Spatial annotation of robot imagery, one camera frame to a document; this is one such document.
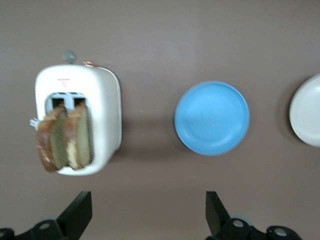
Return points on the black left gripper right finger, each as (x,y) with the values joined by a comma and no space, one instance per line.
(215,212)

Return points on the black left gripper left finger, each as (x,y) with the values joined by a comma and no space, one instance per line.
(75,212)

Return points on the brown toasted bread slice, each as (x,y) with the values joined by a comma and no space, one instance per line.
(81,140)
(51,145)

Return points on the blue plate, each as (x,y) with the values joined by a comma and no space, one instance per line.
(212,117)

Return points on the beige plate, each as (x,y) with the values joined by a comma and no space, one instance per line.
(310,112)

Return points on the white toaster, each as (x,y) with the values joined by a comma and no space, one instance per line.
(105,100)

